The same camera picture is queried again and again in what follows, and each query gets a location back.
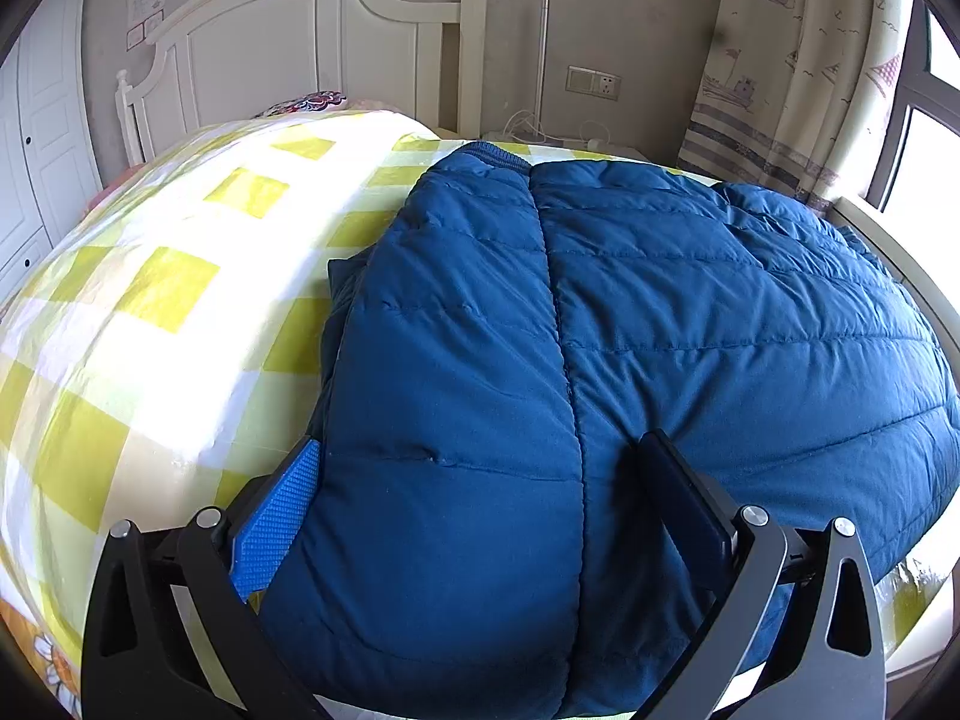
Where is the yellow white checkered bedsheet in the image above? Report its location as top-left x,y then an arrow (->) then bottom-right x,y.
0,111 -> 938,720

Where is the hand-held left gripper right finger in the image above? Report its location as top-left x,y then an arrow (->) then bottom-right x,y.
637,429 -> 890,720

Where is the pink patterned pillow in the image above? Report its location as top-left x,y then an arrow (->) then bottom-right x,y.
255,90 -> 350,119

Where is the ship print curtain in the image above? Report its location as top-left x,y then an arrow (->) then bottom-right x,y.
675,0 -> 912,205

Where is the window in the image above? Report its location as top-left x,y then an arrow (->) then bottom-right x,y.
862,0 -> 960,220

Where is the white wardrobe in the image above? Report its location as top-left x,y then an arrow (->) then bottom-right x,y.
0,0 -> 106,305

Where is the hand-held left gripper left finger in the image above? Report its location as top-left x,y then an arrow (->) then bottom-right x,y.
81,436 -> 331,720

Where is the wall socket panel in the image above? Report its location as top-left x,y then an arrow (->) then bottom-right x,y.
566,66 -> 623,101

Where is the white cable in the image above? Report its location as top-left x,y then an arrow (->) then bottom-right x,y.
502,111 -> 601,147

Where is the metal lamp pole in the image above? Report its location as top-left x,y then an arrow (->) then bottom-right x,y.
531,0 -> 552,140

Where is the wall paper notice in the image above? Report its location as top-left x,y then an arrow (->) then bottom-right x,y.
126,0 -> 167,53

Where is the blue puffer jacket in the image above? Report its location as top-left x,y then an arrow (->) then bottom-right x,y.
255,141 -> 960,720

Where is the cream window ledge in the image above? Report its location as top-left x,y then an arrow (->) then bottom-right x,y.
825,195 -> 960,683

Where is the white wooden headboard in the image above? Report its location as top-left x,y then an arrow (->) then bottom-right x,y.
114,0 -> 488,166

